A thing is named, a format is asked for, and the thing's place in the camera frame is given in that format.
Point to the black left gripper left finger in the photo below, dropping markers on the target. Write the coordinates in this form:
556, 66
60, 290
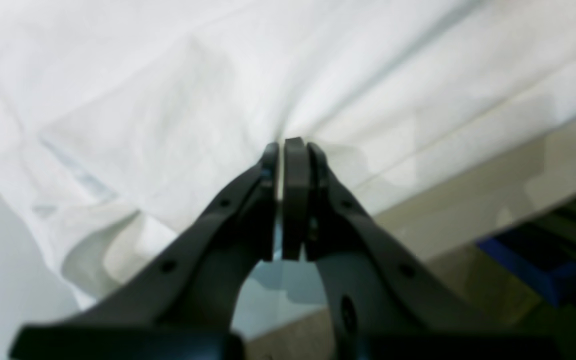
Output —
181, 305

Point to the white t-shirt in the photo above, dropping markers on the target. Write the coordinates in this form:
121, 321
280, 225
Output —
121, 119

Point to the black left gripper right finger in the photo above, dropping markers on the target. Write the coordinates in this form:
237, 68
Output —
384, 304

